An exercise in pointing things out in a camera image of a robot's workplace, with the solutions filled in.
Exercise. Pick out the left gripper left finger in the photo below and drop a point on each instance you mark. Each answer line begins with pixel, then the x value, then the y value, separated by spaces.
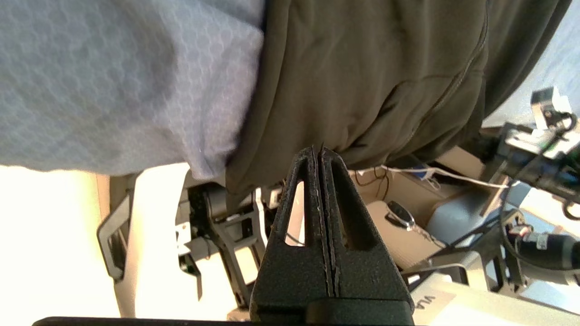
pixel 292 276

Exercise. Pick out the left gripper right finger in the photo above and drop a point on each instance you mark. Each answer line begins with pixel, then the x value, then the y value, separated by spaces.
pixel 367 276

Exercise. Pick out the black hoodie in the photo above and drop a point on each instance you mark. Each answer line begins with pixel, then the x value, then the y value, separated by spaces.
pixel 362 68

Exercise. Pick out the small black oval device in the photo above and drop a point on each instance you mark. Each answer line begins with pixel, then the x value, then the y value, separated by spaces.
pixel 401 215

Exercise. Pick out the brown cardboard box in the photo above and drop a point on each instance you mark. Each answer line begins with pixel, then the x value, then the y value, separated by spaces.
pixel 408 190

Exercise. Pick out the white labelled robot panel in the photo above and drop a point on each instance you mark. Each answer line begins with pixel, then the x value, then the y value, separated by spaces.
pixel 489 303

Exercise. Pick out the blue bed cover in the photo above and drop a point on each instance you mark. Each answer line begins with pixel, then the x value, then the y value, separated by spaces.
pixel 113 81

